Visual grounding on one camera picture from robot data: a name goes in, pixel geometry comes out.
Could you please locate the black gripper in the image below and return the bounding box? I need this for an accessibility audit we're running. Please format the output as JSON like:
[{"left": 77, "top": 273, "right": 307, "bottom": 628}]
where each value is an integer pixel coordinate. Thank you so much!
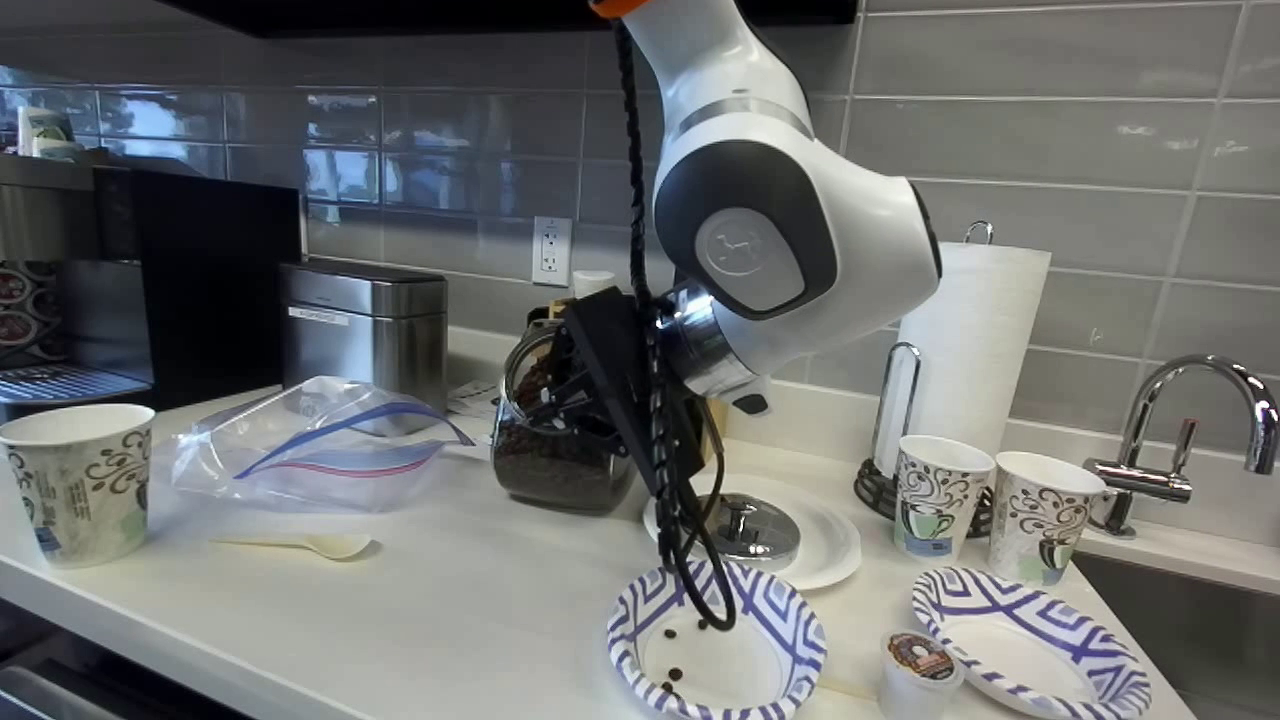
[{"left": 555, "top": 284, "right": 697, "bottom": 471}]

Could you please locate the round metal jug lid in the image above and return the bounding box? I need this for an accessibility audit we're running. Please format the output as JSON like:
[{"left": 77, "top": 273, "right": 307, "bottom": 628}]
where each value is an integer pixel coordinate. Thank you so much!
[{"left": 702, "top": 493, "right": 806, "bottom": 565}]

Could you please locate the stainless steel lidded bin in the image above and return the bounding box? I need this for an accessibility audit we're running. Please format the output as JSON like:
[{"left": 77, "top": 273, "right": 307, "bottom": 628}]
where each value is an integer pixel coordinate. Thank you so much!
[{"left": 281, "top": 257, "right": 453, "bottom": 409}]

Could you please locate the white paper plate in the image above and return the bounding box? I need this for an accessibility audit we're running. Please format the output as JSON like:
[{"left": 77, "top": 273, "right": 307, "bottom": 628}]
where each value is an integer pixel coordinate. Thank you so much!
[{"left": 639, "top": 483, "right": 868, "bottom": 595}]

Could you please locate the metal paper towel holder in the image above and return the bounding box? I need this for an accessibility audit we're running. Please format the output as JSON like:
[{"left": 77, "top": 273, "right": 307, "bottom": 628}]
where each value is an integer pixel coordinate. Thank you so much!
[{"left": 852, "top": 336, "right": 938, "bottom": 525}]

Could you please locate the clear zip plastic bag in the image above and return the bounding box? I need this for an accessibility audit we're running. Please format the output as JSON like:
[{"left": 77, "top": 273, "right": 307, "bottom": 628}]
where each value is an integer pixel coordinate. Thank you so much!
[{"left": 169, "top": 371, "right": 477, "bottom": 514}]

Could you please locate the cream plastic spoon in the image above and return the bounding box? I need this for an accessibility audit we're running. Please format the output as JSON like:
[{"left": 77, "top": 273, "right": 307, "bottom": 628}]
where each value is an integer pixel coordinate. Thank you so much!
[{"left": 218, "top": 529, "right": 384, "bottom": 565}]

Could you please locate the patterned paper cup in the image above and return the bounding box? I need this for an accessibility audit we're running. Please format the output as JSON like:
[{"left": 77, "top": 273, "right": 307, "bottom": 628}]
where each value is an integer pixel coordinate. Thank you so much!
[
  {"left": 0, "top": 401, "right": 162, "bottom": 565},
  {"left": 894, "top": 433, "right": 998, "bottom": 561},
  {"left": 988, "top": 448, "right": 1114, "bottom": 589}
]

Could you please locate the white paper towel roll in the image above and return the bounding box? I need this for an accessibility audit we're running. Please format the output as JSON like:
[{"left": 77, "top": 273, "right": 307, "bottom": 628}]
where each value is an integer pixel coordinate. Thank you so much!
[{"left": 897, "top": 235, "right": 1058, "bottom": 464}]

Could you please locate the dark upper cabinet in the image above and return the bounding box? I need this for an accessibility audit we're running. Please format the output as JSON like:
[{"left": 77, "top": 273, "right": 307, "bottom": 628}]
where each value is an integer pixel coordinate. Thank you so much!
[{"left": 155, "top": 0, "right": 857, "bottom": 34}]

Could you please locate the dark cabinet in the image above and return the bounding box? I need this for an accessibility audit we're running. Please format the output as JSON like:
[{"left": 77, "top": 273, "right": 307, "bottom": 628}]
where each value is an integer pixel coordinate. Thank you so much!
[
  {"left": 155, "top": 0, "right": 857, "bottom": 34},
  {"left": 0, "top": 595, "right": 244, "bottom": 720}
]

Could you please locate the black appliance with screen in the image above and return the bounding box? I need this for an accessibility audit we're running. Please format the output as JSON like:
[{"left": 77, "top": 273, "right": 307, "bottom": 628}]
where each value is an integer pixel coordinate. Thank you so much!
[{"left": 0, "top": 157, "right": 305, "bottom": 413}]

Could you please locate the chrome kitchen faucet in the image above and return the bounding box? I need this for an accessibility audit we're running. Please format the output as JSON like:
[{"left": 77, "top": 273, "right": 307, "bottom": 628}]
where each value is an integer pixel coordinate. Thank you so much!
[{"left": 1081, "top": 353, "right": 1280, "bottom": 540}]

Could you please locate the dark lower cabinet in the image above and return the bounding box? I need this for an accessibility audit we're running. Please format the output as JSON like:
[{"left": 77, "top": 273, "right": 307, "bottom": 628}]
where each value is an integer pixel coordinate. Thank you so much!
[{"left": 0, "top": 595, "right": 244, "bottom": 720}]

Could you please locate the black sink basin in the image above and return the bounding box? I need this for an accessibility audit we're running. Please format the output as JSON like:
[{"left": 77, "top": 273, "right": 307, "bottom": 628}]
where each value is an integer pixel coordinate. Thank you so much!
[{"left": 1071, "top": 551, "right": 1280, "bottom": 720}]

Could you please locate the white wall outlet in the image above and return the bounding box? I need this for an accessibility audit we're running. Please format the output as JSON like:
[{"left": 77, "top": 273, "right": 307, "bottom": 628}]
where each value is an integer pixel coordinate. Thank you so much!
[{"left": 527, "top": 211, "right": 577, "bottom": 286}]

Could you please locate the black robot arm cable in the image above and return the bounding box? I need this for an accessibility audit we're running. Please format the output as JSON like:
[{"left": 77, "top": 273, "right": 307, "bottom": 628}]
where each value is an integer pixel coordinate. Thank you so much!
[{"left": 605, "top": 16, "right": 740, "bottom": 635}]

